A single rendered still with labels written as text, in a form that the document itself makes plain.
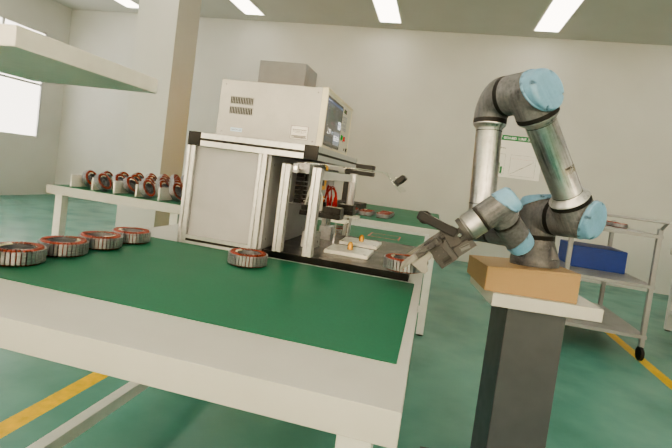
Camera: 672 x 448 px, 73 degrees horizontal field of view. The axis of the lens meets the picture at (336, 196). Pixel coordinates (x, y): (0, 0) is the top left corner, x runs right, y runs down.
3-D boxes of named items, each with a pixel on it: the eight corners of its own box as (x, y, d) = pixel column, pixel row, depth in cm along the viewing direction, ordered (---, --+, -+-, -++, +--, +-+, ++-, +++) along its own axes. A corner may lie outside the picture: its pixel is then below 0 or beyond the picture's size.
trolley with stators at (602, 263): (597, 323, 412) (615, 213, 407) (648, 366, 313) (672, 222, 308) (527, 310, 424) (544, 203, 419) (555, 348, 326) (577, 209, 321)
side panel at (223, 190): (258, 254, 146) (271, 155, 144) (255, 255, 143) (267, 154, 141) (181, 240, 152) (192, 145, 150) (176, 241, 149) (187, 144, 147)
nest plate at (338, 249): (373, 253, 165) (373, 249, 164) (367, 259, 150) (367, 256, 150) (333, 246, 168) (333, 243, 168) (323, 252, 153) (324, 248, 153)
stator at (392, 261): (423, 268, 132) (424, 256, 131) (422, 276, 121) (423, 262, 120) (384, 263, 134) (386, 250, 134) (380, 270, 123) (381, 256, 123)
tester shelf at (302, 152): (355, 169, 204) (357, 159, 204) (317, 160, 138) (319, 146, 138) (264, 157, 214) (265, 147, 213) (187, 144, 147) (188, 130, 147)
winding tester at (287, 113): (346, 156, 194) (352, 109, 193) (321, 148, 152) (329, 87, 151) (261, 146, 202) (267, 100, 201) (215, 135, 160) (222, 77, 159)
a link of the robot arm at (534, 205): (532, 233, 157) (535, 194, 157) (568, 237, 145) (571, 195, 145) (508, 232, 152) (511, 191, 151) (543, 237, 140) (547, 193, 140)
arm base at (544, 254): (554, 264, 154) (557, 235, 154) (563, 270, 140) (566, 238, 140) (507, 259, 159) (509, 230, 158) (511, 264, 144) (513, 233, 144)
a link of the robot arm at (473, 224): (472, 208, 119) (470, 207, 127) (457, 218, 120) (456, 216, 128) (489, 232, 118) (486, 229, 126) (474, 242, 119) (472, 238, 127)
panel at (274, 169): (315, 229, 208) (323, 165, 207) (260, 249, 144) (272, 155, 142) (312, 229, 208) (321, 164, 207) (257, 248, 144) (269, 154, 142)
